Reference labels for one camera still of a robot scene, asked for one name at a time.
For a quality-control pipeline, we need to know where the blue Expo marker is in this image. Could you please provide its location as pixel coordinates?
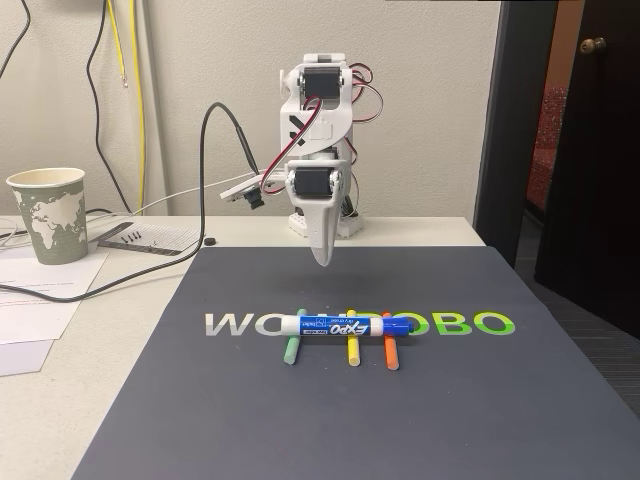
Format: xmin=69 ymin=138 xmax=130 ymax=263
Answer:
xmin=279 ymin=313 xmax=416 ymax=340

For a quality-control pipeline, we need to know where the green chalk stick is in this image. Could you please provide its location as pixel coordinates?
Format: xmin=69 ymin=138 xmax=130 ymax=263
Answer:
xmin=282 ymin=308 xmax=308 ymax=365

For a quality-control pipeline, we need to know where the yellow chalk stick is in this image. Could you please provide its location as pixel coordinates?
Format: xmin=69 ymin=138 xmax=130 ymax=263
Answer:
xmin=346 ymin=308 xmax=361 ymax=367

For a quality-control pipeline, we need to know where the orange chalk stick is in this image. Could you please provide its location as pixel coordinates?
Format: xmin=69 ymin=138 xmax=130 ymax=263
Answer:
xmin=380 ymin=312 xmax=400 ymax=371

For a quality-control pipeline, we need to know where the lined notepad sheet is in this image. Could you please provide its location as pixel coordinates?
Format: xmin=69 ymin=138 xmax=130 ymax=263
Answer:
xmin=87 ymin=222 xmax=207 ymax=259

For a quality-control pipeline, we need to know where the dark grey Wowrobo mat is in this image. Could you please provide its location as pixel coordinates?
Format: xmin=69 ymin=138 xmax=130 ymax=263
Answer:
xmin=71 ymin=244 xmax=640 ymax=480

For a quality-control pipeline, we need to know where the green world map paper cup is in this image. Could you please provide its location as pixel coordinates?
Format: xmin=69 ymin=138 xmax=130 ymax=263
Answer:
xmin=5 ymin=167 xmax=90 ymax=266

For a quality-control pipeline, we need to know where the white printed paper sheet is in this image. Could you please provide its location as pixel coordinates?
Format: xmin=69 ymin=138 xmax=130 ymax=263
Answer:
xmin=0 ymin=247 xmax=111 ymax=297
xmin=0 ymin=289 xmax=86 ymax=346

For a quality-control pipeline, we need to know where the dark wooden door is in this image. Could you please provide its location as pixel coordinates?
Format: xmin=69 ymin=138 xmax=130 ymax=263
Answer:
xmin=533 ymin=0 xmax=640 ymax=342

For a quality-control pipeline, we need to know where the blank white paper sheet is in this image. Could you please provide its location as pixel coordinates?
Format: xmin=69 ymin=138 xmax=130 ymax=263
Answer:
xmin=0 ymin=339 xmax=54 ymax=377

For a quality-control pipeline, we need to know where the white gripper camera module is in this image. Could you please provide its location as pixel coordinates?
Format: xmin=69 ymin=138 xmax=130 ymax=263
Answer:
xmin=219 ymin=173 xmax=289 ymax=212

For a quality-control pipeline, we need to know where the black camera cable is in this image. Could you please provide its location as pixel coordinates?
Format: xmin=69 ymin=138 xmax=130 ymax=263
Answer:
xmin=0 ymin=101 xmax=264 ymax=303

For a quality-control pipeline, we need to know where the white cable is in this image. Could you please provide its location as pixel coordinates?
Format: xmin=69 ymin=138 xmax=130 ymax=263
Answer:
xmin=87 ymin=172 xmax=261 ymax=221

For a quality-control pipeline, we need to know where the long yellow wire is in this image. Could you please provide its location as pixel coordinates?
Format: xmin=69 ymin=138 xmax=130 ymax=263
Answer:
xmin=129 ymin=0 xmax=149 ymax=209

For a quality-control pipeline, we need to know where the dark door frame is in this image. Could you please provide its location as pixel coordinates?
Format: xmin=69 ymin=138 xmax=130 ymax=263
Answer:
xmin=472 ymin=0 xmax=559 ymax=271

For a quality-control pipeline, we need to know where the short yellow wire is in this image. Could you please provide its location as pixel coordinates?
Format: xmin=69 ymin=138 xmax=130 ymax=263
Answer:
xmin=107 ymin=0 xmax=130 ymax=89

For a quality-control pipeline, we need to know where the thin black wall cable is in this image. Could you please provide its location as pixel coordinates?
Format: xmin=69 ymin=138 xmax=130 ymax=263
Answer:
xmin=0 ymin=0 xmax=32 ymax=80

